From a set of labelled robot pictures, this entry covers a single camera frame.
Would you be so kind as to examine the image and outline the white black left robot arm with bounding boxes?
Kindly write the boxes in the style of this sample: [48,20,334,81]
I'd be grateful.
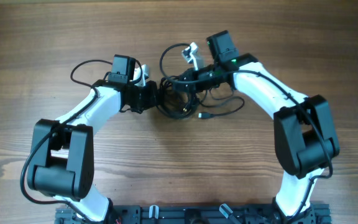
[20,55,158,223]

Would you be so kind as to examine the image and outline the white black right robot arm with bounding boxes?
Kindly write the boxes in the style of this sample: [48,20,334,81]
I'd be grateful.
[172,30,340,223]

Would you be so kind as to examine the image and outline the black USB cable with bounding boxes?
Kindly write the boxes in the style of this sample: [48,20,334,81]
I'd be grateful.
[197,86,246,120]

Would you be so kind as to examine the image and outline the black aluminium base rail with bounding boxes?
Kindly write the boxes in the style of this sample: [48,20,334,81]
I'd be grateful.
[55,204,333,224]

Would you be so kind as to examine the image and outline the black HDMI cable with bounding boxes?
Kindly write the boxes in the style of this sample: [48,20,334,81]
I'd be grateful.
[155,76,200,121]

